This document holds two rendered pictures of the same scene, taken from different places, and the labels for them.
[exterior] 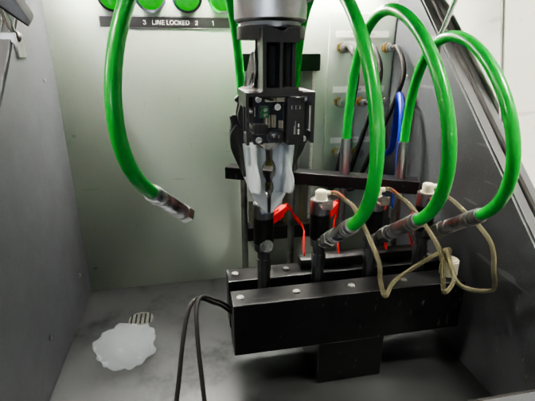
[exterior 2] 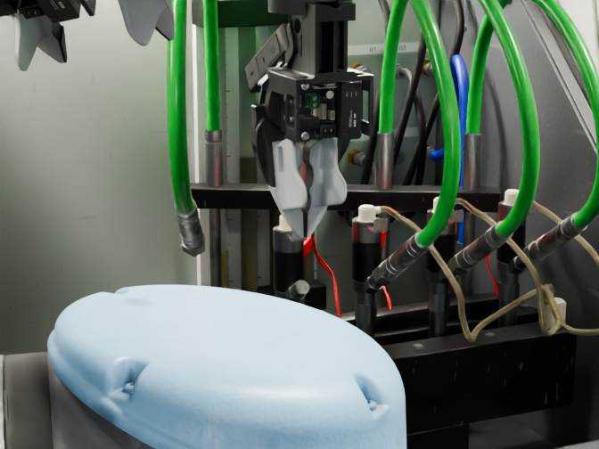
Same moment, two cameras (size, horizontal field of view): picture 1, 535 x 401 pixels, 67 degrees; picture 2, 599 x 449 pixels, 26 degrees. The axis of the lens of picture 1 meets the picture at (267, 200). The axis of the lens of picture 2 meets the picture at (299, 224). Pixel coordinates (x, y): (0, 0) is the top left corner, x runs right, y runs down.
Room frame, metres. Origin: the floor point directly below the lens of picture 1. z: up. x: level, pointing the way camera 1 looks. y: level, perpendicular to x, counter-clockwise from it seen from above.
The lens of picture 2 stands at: (-0.61, 0.24, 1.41)
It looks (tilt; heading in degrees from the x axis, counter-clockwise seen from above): 15 degrees down; 348
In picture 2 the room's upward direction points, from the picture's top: straight up
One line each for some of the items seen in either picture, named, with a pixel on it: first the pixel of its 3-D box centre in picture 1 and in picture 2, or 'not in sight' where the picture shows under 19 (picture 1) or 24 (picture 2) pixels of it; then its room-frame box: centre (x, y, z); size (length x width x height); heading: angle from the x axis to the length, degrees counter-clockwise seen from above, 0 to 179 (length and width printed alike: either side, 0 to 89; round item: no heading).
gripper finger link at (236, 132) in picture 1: (249, 138); (279, 135); (0.47, 0.02, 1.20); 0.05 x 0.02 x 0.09; 101
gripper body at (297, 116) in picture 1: (271, 87); (314, 69); (0.45, -0.01, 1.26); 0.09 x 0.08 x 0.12; 11
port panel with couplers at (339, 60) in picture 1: (360, 99); (392, 66); (0.81, -0.18, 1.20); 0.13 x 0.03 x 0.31; 101
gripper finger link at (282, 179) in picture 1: (284, 180); (328, 188); (0.46, -0.02, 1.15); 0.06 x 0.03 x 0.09; 11
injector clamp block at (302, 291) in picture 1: (340, 316); (400, 407); (0.53, -0.11, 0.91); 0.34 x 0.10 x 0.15; 101
